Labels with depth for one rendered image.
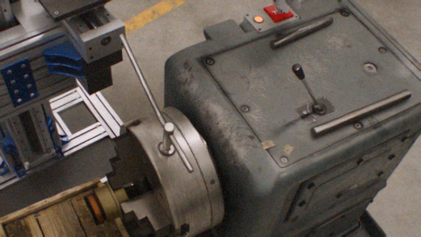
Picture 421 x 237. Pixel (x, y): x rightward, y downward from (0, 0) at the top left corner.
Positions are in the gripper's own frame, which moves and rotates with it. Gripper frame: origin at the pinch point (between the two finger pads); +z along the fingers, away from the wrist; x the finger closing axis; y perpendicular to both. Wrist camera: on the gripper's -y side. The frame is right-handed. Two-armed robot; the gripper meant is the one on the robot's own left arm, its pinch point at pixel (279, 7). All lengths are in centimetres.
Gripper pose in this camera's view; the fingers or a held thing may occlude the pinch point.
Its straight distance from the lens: 137.0
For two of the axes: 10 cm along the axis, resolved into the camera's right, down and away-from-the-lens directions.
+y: 4.9, 7.4, -4.6
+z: -0.7, 5.7, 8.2
